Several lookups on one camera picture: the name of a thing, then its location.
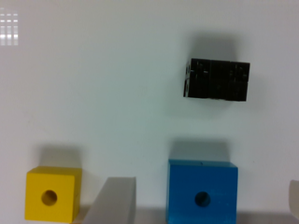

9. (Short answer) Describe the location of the black cube cluster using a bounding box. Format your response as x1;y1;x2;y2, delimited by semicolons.
183;58;250;102

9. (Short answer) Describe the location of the cream gripper right finger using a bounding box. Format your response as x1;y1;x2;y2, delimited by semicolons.
289;180;299;219

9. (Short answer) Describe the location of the yellow block with hole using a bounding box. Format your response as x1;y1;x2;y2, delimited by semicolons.
24;166;82;223

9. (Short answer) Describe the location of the cream gripper left finger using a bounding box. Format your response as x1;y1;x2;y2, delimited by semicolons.
82;177;136;224

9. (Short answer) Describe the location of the blue block with hole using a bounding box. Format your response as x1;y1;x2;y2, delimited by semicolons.
166;160;238;224

